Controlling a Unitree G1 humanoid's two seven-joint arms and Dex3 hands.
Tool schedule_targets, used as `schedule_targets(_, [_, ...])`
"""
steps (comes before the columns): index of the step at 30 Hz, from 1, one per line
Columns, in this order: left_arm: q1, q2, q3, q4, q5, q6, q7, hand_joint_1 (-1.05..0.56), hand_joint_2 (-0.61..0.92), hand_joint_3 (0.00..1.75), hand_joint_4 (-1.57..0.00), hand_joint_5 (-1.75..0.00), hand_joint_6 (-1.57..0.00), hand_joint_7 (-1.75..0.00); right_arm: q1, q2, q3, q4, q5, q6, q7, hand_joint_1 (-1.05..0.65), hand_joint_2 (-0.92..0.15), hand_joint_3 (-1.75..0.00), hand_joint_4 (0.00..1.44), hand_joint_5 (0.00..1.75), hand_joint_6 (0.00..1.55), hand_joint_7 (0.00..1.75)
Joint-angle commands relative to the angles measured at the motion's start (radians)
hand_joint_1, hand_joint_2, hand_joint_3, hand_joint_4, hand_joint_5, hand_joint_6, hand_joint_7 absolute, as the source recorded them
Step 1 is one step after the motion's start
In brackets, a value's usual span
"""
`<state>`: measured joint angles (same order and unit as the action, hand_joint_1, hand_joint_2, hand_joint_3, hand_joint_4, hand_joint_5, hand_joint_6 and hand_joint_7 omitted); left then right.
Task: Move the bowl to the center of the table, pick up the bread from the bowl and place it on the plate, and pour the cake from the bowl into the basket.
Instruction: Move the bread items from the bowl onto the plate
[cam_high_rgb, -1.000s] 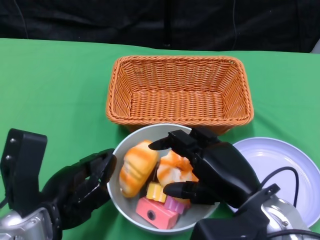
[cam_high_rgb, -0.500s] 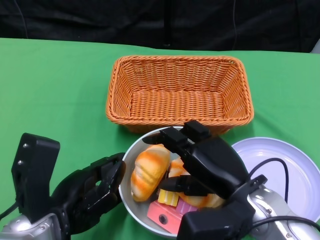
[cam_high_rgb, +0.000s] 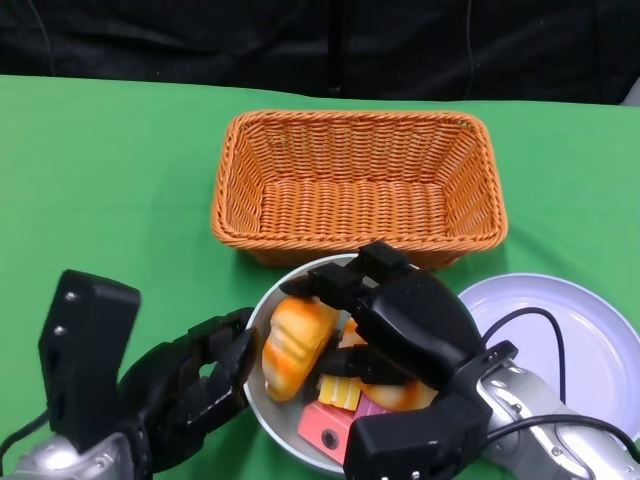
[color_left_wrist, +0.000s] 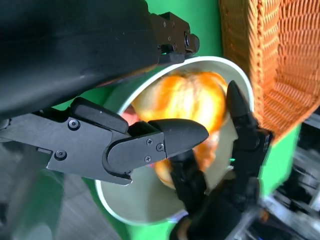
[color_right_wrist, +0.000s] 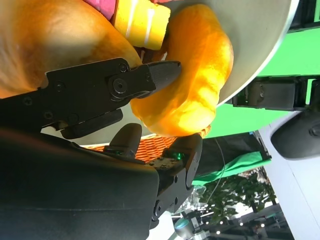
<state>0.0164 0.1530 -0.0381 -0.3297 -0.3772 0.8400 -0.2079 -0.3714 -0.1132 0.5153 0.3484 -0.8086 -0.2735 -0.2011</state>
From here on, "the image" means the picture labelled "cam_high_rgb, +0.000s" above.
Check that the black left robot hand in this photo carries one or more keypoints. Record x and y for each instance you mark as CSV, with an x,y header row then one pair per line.
x,y
170,390

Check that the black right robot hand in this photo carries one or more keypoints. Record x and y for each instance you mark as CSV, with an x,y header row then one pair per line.
x,y
420,325

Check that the round orange-white bread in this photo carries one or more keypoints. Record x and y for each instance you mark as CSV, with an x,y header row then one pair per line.
x,y
395,396

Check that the pink roll toy cake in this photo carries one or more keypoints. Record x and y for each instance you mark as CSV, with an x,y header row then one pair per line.
x,y
370,407

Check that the yellow toy cake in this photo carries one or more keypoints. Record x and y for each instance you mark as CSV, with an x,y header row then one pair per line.
x,y
340,392

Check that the pale grey-green bowl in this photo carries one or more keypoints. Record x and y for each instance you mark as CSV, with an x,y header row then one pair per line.
x,y
280,425

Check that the long orange bread loaf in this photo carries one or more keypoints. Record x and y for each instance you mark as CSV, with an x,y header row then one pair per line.
x,y
295,345

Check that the pink block toy cake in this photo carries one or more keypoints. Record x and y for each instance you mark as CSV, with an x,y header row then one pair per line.
x,y
320,430

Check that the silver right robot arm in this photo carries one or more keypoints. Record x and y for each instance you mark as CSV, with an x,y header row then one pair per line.
x,y
540,440

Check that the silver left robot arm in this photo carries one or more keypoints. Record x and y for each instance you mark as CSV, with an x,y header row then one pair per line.
x,y
75,462

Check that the orange wicker basket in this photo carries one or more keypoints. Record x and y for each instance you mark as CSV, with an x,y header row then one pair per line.
x,y
350,205

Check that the lavender round plate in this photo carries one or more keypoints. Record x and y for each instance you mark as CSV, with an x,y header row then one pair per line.
x,y
590,325

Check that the green tablecloth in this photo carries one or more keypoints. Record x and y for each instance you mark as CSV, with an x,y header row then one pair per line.
x,y
100,175

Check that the white panel corner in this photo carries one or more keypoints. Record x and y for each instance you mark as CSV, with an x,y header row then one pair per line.
x,y
631,95

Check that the black backdrop curtain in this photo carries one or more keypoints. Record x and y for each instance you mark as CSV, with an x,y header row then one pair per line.
x,y
200,40

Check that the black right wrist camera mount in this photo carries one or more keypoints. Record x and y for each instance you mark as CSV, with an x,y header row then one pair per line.
x,y
415,445

